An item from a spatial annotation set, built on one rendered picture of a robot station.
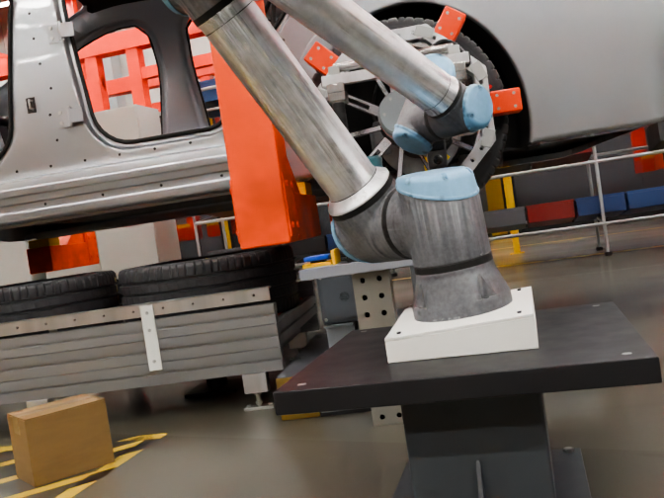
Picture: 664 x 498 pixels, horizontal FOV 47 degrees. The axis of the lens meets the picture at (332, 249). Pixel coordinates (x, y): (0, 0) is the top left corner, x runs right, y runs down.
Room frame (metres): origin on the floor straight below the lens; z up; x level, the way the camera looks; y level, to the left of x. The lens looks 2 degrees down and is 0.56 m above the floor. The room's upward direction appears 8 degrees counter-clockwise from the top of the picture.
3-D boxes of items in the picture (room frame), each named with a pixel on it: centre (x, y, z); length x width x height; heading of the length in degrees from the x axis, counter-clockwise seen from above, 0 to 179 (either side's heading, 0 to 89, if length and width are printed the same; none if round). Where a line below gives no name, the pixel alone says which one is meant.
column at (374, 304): (2.11, -0.10, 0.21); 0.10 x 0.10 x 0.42; 82
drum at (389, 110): (2.34, -0.27, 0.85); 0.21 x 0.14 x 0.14; 172
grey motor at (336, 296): (2.70, -0.05, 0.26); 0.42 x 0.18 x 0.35; 172
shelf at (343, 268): (2.11, -0.13, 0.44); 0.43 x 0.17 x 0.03; 82
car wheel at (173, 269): (2.93, 0.48, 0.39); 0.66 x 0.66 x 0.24
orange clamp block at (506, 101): (2.37, -0.59, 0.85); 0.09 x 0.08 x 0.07; 82
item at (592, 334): (1.48, -0.23, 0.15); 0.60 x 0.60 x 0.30; 76
